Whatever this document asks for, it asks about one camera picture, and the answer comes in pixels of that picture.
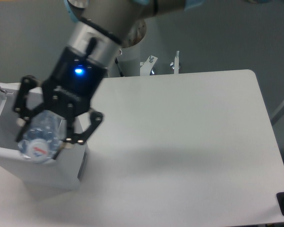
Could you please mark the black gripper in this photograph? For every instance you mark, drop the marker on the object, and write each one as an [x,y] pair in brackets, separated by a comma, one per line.
[67,93]

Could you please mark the crushed clear plastic bottle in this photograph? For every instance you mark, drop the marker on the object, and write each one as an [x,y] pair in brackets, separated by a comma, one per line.
[41,141]

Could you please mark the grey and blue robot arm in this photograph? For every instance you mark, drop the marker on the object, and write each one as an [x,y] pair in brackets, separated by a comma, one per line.
[102,27]

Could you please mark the white open trash can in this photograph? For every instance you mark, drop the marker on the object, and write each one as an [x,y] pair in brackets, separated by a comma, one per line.
[65,172]

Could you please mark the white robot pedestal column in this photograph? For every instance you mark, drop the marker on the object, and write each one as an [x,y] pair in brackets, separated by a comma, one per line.
[128,60]

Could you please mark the white pedestal base frame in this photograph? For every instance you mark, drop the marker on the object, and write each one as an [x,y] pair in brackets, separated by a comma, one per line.
[152,67]

